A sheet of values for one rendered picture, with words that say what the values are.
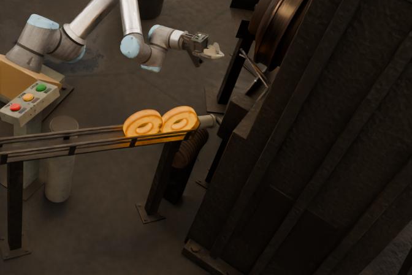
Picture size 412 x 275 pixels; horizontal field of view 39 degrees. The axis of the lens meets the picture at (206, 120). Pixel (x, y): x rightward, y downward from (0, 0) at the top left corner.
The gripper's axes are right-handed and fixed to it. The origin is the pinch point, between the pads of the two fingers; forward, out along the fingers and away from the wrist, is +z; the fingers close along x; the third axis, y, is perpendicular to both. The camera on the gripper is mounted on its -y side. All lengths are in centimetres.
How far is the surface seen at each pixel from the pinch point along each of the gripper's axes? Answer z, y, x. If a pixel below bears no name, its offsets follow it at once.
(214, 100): -31, -68, 47
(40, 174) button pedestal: -69, -56, -60
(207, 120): 10.8, -9.6, -32.1
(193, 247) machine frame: 12, -73, -50
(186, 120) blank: 5.4, -5.8, -40.1
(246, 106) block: 24.9, -2.9, -23.9
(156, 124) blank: -1, -1, -52
